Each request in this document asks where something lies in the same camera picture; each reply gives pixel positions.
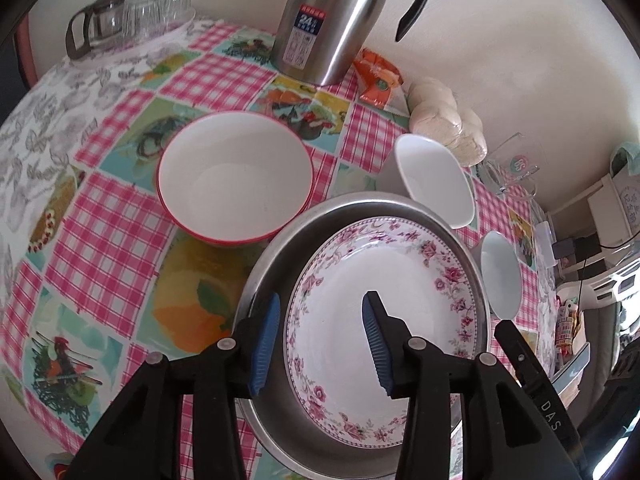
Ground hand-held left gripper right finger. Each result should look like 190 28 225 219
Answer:
361 290 551 480

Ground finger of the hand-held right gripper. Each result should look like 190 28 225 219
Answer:
494 319 546 396

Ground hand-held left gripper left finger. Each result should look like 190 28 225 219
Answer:
70 292 282 480

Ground round pink floral plate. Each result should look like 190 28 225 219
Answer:
282 216 482 448

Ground small floral bowl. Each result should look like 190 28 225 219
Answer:
472 230 522 321

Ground round stainless steel basin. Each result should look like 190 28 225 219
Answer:
232 191 493 478

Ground red rimmed strawberry bowl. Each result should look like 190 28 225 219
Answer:
156 112 316 250

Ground white square bowl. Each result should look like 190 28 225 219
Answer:
380 133 476 229

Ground blue flat box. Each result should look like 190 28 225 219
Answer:
552 342 591 391

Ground colourful snack packets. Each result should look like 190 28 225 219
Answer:
555 297 581 361

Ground grey cushion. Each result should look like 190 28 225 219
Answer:
580 305 621 361

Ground clear plastic box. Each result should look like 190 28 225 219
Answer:
536 220 557 267

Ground white slotted plastic chair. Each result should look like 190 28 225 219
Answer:
555 255 640 306

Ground white shelf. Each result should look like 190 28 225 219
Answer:
550 170 640 271

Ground printed glass mug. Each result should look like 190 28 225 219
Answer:
492 132 542 198

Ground white printed cover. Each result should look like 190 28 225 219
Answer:
607 152 640 241

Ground teal cloth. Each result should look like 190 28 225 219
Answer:
612 142 637 171

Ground bag of white steamed buns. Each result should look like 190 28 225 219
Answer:
407 76 488 167

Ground orange snack packet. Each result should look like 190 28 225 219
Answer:
352 48 405 109

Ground grey leaf pattern tablecloth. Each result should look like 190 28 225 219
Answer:
0 25 201 311

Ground stainless steel thermos jug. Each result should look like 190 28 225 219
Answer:
270 0 432 87

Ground white round tray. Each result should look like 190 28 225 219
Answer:
75 5 198 68

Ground pink board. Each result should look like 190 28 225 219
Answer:
15 7 41 86

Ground glass teapot with black handle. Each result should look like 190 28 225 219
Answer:
66 2 128 61

